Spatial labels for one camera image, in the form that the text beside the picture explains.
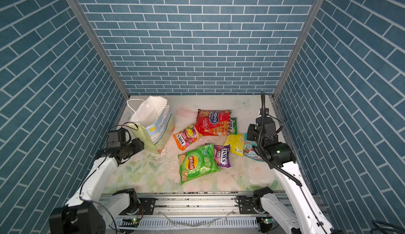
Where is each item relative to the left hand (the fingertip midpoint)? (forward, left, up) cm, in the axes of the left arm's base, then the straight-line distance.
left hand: (143, 143), depth 84 cm
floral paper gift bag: (+17, -2, +1) cm, 17 cm away
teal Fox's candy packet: (-1, -59, -6) cm, 59 cm away
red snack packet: (+16, -38, -2) cm, 41 cm away
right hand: (+1, -58, +16) cm, 60 cm away
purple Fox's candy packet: (-4, -43, -5) cm, 44 cm away
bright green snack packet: (-10, -30, -2) cm, 31 cm away
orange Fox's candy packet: (+7, -21, -6) cm, 23 cm away
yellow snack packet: (+5, -52, -7) cm, 53 cm away
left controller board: (-34, 0, -13) cm, 36 cm away
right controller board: (-35, -62, -11) cm, 72 cm away
